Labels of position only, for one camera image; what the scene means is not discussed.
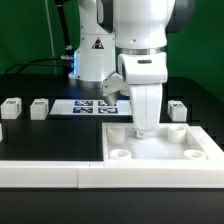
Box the black cables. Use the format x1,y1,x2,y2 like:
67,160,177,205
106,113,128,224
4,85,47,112
2,0,75,76

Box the white square tabletop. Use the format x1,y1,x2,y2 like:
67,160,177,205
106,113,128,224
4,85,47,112
102,123,224,161

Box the white marker plate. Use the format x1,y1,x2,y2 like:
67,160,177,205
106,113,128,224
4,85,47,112
50,99,131,116

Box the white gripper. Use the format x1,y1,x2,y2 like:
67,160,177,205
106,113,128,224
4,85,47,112
117,53,168,139

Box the white U-shaped fence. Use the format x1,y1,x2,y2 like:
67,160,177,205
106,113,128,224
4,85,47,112
0,125,224,190

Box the white block at left edge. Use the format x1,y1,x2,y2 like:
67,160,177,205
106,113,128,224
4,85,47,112
0,123,3,142

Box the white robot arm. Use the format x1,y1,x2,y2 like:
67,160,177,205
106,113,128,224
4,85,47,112
69,0,194,138

